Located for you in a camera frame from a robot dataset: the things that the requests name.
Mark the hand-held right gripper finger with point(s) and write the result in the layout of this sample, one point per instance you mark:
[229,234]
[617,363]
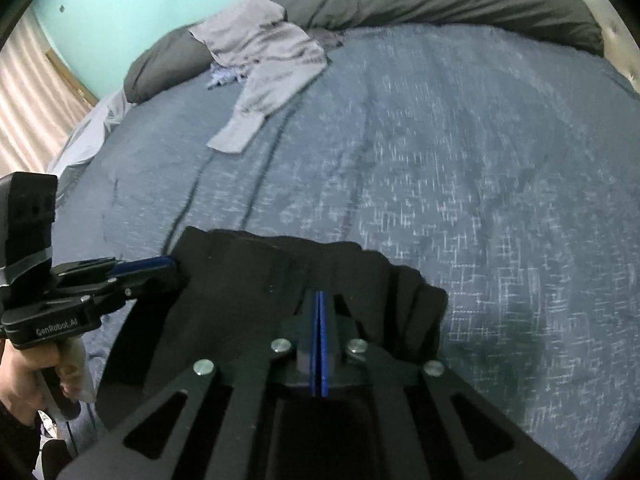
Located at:
[324,340]
[315,340]

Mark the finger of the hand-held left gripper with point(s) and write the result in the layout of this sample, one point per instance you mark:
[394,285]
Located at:
[145,264]
[135,290]

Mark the black sweater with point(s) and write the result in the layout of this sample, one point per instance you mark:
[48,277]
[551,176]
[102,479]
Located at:
[225,280]

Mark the person's left forearm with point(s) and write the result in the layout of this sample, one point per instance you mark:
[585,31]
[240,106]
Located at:
[15,450]

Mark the person's left hand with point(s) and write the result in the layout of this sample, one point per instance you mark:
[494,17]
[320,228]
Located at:
[22,380]

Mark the light grey blanket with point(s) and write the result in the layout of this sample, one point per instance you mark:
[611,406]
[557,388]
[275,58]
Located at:
[90,135]

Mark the striped pink curtain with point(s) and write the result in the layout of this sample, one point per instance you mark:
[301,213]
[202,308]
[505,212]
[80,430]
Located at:
[30,95]

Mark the blue patterned bed sheet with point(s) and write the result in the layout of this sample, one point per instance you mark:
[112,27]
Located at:
[450,185]

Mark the pale blue crumpled cloth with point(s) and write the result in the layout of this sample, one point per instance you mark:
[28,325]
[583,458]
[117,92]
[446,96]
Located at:
[227,76]

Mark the grey sweater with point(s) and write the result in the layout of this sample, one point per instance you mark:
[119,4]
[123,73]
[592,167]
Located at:
[270,50]

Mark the cream tufted headboard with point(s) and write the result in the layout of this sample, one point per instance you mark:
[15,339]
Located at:
[620,35]

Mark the wooden frame strip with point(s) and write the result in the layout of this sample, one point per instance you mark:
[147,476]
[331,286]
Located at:
[72,77]

